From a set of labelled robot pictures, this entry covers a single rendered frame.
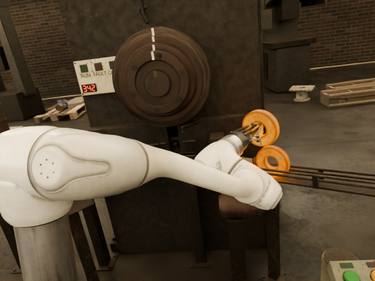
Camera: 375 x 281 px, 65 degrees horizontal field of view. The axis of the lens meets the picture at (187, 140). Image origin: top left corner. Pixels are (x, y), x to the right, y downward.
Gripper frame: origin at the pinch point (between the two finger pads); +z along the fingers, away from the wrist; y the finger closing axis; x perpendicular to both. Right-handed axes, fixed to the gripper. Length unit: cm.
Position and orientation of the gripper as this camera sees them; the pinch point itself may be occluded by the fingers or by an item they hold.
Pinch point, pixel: (259, 124)
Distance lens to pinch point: 125.3
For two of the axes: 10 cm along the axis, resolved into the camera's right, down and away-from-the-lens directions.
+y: 7.6, 1.4, -6.4
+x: -1.6, -9.1, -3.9
